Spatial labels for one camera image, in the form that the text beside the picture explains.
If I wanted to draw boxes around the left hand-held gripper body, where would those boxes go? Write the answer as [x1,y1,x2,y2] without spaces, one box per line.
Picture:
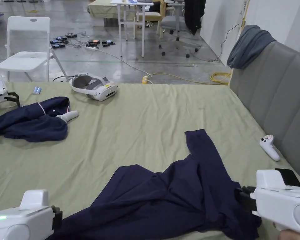
[0,189,63,240]

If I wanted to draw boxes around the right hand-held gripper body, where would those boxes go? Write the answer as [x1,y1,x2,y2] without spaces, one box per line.
[235,169,300,234]

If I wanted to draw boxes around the dark blue shirt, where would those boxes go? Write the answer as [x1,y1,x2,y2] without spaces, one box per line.
[46,129,262,240]

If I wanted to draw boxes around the person's right hand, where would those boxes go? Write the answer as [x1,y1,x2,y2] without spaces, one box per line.
[277,228,300,240]

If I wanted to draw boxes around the white hand controller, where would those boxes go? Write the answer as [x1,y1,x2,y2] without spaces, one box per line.
[259,135,281,162]
[56,110,79,123]

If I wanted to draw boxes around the dark blue garment white piping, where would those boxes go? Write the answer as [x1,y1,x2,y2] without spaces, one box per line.
[0,97,71,143]

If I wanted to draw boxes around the grey padded headboard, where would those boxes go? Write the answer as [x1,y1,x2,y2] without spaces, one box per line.
[228,40,300,188]

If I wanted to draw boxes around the white headset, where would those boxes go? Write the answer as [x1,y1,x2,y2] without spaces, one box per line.
[69,74,119,102]

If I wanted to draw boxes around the bed with pale green sheet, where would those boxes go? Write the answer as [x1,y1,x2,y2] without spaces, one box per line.
[0,81,300,240]

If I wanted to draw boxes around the grey cloth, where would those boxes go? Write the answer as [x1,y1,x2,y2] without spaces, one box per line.
[227,24,277,69]

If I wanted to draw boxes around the white folding chair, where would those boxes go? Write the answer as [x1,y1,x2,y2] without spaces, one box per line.
[0,16,69,83]

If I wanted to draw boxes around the group of black chargers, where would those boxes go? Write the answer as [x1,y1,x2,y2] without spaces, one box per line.
[50,32,115,49]

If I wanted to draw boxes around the dark hanging garment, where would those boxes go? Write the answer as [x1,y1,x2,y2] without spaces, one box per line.
[184,0,206,36]

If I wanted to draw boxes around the grey office chair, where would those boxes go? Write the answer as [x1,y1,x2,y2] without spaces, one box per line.
[156,0,203,59]

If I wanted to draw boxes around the white table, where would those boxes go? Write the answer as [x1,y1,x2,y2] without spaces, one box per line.
[110,0,154,58]

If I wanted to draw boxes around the yellow cable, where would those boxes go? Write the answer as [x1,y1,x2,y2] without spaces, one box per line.
[142,72,233,86]

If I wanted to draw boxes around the black cable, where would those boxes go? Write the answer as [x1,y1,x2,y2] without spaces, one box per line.
[207,23,241,63]

